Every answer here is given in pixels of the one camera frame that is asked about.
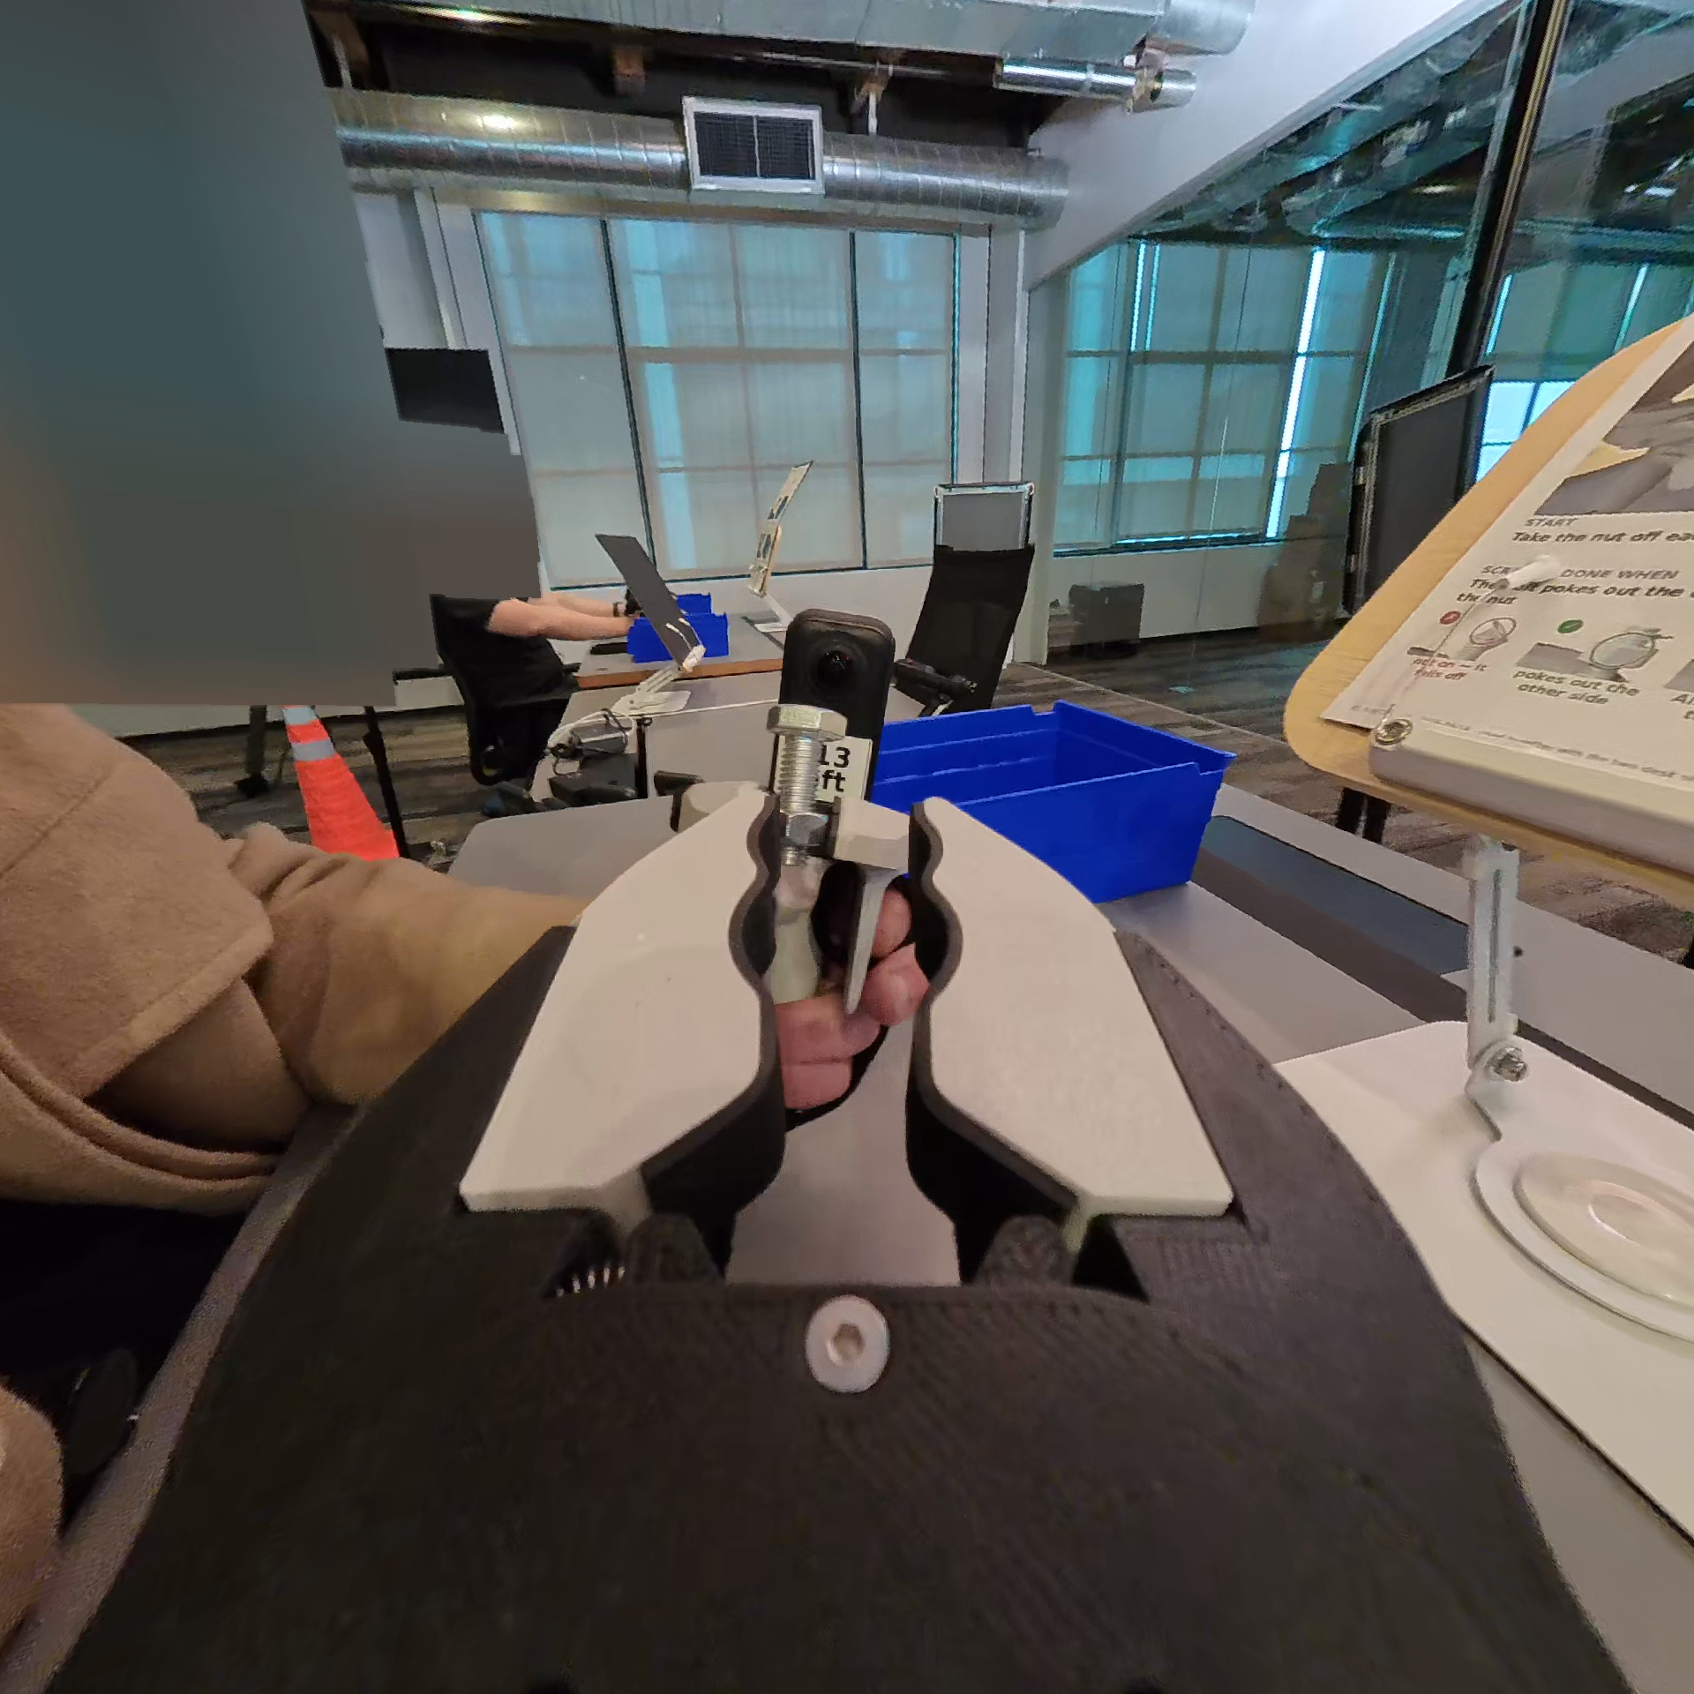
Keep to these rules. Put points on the white acrylic sheet holder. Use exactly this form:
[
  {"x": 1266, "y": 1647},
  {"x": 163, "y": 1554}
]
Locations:
[{"x": 1520, "y": 787}]

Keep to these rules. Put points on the silver sign frame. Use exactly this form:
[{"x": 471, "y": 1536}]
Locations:
[{"x": 986, "y": 517}]

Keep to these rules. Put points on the wooden instruction board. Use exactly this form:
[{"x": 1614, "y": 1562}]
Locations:
[{"x": 1318, "y": 755}]

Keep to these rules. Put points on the white air vent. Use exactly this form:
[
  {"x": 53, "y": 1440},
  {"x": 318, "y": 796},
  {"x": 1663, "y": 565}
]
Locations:
[{"x": 752, "y": 145}]

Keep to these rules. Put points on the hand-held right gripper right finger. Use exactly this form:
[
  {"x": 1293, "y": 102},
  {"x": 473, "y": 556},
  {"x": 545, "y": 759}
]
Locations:
[{"x": 1072, "y": 1045}]

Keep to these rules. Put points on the person's tan coat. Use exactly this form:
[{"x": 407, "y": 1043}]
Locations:
[{"x": 105, "y": 847}]

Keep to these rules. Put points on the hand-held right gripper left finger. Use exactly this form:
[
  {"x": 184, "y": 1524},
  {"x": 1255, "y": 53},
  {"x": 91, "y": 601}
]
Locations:
[{"x": 622, "y": 1033}]

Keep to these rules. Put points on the black framed display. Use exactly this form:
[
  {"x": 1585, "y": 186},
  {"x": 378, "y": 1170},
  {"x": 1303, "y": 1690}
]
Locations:
[{"x": 1422, "y": 490}]

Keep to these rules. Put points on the steel hex bolt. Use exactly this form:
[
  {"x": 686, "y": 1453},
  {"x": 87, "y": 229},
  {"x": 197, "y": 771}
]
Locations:
[{"x": 801, "y": 767}]

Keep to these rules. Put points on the brown cardboard boxes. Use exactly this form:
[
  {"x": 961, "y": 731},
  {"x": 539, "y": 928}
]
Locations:
[{"x": 1303, "y": 569}]

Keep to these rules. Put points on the printed instruction sheet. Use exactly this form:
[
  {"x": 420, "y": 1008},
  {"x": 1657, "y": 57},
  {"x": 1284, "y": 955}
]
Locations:
[{"x": 1520, "y": 595}]

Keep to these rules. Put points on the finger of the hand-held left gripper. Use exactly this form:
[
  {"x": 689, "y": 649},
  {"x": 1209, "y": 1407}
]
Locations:
[
  {"x": 874, "y": 832},
  {"x": 709, "y": 798}
]

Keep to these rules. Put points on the white document stand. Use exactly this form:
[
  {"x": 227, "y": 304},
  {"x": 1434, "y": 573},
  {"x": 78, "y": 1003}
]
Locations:
[
  {"x": 779, "y": 529},
  {"x": 1390, "y": 1189}
]

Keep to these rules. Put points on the wood top office desk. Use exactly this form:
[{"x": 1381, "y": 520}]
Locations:
[{"x": 715, "y": 667}]

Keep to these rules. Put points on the dark board document stand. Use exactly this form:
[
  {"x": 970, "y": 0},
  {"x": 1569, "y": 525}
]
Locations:
[{"x": 641, "y": 583}]

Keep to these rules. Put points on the person's left hand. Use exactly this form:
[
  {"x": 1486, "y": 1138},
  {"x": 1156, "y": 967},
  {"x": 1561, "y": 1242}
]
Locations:
[{"x": 821, "y": 1045}]

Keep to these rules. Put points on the steel hex nut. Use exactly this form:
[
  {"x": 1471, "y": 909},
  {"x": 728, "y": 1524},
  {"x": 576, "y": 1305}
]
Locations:
[{"x": 805, "y": 837}]

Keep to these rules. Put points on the grey desk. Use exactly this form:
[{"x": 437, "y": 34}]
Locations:
[{"x": 1218, "y": 979}]

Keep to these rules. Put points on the blue plastic bin with divider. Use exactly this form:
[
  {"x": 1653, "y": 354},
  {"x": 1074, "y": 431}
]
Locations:
[{"x": 1032, "y": 834}]

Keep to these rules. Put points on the black wall screen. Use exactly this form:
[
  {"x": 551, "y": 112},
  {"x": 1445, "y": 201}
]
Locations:
[{"x": 445, "y": 387}]

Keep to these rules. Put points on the orange safety cone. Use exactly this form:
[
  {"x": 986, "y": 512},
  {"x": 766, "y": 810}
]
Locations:
[{"x": 338, "y": 794}]

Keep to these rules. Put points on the another person's forearm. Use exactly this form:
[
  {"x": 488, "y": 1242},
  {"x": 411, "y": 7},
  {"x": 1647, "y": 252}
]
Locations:
[{"x": 554, "y": 616}]

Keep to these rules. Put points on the silver air duct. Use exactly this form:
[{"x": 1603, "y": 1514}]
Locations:
[
  {"x": 1098, "y": 77},
  {"x": 529, "y": 145}
]

